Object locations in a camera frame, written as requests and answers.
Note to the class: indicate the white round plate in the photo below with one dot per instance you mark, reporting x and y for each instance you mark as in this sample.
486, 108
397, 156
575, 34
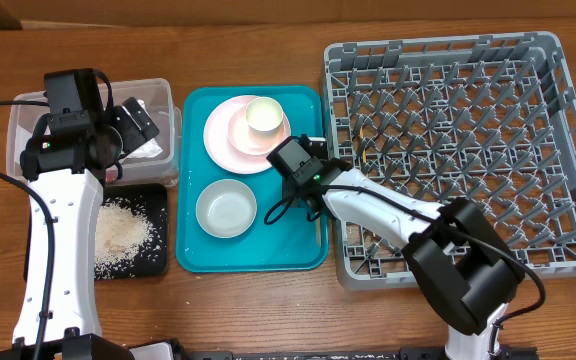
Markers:
219, 147

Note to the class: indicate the clear plastic bin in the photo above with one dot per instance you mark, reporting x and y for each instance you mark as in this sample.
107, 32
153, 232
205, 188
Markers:
155, 95

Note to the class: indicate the pink bowl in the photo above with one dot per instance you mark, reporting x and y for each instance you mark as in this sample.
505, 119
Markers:
245, 140

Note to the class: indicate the white rice pile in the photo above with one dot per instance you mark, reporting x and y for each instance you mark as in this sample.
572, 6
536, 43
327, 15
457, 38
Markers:
127, 243

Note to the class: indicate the black flat tray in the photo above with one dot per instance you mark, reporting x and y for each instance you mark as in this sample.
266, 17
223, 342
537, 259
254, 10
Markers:
155, 197

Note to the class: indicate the grey bowl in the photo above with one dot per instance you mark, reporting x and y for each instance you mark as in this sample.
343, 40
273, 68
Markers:
226, 208

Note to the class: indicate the grey dishwasher rack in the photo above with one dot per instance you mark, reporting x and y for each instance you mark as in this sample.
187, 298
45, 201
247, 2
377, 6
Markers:
491, 118

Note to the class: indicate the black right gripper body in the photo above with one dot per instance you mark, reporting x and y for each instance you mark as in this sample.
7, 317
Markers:
291, 193

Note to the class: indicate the white napkin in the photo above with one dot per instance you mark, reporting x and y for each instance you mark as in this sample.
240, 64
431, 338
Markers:
150, 149

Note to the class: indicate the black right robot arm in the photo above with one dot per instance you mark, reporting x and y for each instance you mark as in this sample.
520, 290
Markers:
465, 271

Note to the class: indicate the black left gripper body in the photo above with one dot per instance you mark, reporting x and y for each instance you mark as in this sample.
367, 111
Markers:
117, 141

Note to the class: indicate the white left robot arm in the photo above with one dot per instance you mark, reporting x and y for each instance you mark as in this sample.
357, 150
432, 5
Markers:
59, 316

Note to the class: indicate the cream cup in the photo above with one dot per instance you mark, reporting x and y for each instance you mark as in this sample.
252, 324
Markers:
264, 115

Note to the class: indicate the bamboo chopstick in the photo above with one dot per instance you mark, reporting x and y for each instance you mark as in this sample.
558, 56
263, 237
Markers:
363, 145

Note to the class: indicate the teal serving tray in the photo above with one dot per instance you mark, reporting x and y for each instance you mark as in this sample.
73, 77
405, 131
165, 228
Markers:
292, 243

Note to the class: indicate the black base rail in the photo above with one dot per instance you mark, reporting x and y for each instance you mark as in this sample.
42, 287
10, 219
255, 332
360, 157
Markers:
406, 353

